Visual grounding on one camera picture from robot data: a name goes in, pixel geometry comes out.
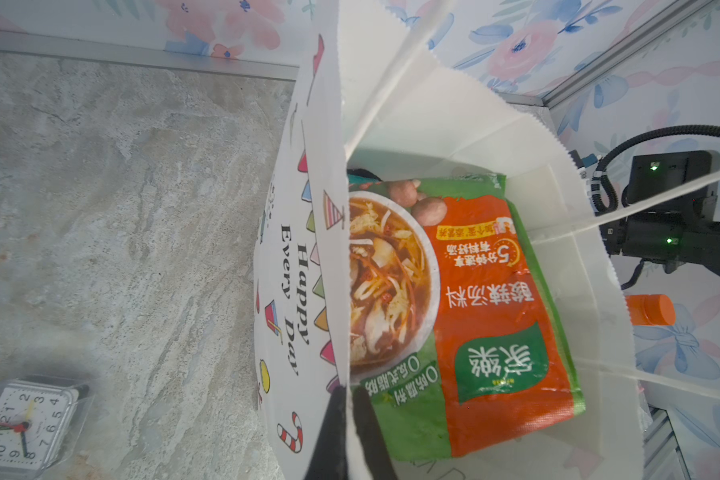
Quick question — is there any small white alarm clock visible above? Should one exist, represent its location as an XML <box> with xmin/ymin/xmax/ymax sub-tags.
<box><xmin>0</xmin><ymin>375</ymin><xmax>93</xmax><ymax>479</ymax></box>

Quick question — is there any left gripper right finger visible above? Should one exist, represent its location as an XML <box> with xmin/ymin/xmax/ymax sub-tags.
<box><xmin>352</xmin><ymin>386</ymin><xmax>398</xmax><ymax>480</ymax></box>

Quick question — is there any orange green snack bag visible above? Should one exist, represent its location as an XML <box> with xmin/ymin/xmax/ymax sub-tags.
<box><xmin>349</xmin><ymin>174</ymin><xmax>585</xmax><ymax>461</ymax></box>

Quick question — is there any white paper gift bag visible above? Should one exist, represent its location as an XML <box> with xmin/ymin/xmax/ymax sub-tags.
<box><xmin>253</xmin><ymin>1</ymin><xmax>650</xmax><ymax>479</ymax></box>

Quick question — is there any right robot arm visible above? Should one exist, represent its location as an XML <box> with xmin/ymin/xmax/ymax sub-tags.
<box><xmin>600</xmin><ymin>150</ymin><xmax>720</xmax><ymax>277</ymax></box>

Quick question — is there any black corrugated cable conduit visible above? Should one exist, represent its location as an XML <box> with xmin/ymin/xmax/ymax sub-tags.
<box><xmin>590</xmin><ymin>124</ymin><xmax>720</xmax><ymax>215</ymax></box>

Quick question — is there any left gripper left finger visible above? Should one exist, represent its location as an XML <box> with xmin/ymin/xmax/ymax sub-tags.
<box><xmin>304</xmin><ymin>386</ymin><xmax>348</xmax><ymax>480</ymax></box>

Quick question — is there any teal candy bag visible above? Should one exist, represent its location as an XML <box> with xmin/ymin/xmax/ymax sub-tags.
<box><xmin>347</xmin><ymin>169</ymin><xmax>381</xmax><ymax>185</ymax></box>

